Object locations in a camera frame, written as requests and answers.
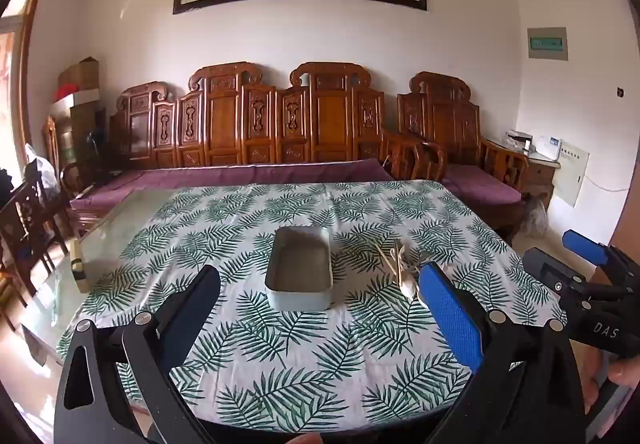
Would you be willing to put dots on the carved wooden armchair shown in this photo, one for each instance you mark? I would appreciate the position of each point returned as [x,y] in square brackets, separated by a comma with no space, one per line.
[450,119]

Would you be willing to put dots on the long purple seat cushion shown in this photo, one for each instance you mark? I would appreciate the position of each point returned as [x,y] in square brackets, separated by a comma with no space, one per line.
[225,179]

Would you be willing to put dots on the person's right hand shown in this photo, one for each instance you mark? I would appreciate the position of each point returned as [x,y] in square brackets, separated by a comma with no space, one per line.
[627,371]

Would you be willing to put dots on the square purple seat cushion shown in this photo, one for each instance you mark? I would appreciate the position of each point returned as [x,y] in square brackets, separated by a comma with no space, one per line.
[480,186]

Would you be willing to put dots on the white leaning board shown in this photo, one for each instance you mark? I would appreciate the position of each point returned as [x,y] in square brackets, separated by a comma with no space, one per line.
[570,174]

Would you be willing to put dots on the wooden side table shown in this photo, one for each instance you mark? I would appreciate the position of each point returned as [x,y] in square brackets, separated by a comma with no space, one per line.
[542,179]

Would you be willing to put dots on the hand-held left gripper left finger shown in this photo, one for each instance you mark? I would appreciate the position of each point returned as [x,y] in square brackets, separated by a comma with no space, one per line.
[197,309]

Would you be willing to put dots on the leaf print tablecloth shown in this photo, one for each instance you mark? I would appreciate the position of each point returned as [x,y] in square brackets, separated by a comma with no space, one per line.
[310,364]

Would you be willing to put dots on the person's left hand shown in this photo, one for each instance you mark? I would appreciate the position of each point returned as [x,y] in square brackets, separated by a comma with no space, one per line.
[302,440]

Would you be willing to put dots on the white cardboard box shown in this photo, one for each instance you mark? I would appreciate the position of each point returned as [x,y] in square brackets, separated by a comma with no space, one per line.
[75,102]

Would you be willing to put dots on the white plastic bag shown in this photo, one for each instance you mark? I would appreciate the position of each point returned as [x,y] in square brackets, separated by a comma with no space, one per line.
[42,169]

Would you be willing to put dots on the grey rectangular metal container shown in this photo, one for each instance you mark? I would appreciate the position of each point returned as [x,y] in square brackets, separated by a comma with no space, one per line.
[300,274]

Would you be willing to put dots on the dark wooden chopstick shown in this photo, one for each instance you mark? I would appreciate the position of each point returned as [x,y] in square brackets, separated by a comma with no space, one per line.
[400,254]

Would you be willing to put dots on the brown cardboard box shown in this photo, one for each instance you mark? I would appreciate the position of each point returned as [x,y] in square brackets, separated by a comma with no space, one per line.
[80,74]

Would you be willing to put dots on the light bamboo chopstick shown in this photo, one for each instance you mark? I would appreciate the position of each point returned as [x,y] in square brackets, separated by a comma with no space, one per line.
[395,269]

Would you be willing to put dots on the small yellow green box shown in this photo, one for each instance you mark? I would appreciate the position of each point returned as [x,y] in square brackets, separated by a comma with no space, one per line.
[78,269]

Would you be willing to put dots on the stacked cardboard boxes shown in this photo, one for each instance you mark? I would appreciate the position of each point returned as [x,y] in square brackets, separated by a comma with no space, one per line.
[90,139]

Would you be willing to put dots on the wooden dining chair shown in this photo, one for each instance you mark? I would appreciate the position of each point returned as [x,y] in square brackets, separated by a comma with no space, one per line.
[25,224]

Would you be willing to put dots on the carved wooden sofa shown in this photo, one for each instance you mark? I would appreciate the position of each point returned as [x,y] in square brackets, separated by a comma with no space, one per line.
[225,124]

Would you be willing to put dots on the blue white small box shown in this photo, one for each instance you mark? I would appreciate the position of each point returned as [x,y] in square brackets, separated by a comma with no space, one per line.
[553,148]

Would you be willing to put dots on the wooden door frame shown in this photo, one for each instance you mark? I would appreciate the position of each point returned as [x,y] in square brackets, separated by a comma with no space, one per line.
[30,74]

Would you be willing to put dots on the grey wall electrical panel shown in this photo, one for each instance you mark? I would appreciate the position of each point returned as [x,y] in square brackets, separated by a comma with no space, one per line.
[547,43]

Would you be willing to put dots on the clear plastic bag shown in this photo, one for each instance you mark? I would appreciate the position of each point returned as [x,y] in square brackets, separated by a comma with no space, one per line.
[536,219]

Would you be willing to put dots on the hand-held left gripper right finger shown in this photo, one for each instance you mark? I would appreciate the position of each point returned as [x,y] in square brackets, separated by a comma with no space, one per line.
[450,314]

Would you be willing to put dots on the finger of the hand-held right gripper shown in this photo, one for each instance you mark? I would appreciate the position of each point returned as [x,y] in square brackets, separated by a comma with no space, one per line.
[582,244]
[547,271]

